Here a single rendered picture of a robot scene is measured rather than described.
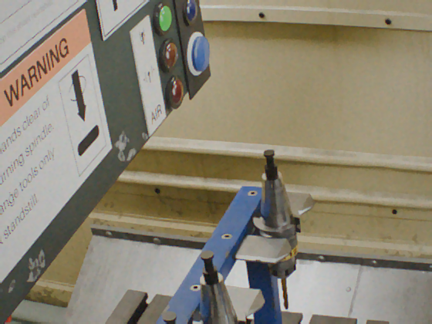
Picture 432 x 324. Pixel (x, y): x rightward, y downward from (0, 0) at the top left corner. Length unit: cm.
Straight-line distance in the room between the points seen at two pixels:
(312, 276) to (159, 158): 37
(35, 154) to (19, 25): 8
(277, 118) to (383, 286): 38
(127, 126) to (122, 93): 3
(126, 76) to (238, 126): 101
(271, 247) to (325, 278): 55
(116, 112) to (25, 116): 12
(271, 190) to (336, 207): 50
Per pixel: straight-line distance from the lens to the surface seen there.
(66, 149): 57
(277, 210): 120
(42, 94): 54
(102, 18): 60
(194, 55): 73
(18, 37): 52
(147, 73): 66
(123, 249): 189
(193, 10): 72
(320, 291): 172
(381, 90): 152
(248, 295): 111
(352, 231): 170
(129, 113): 65
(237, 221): 123
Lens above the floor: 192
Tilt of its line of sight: 30 degrees down
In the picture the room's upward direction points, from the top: 9 degrees counter-clockwise
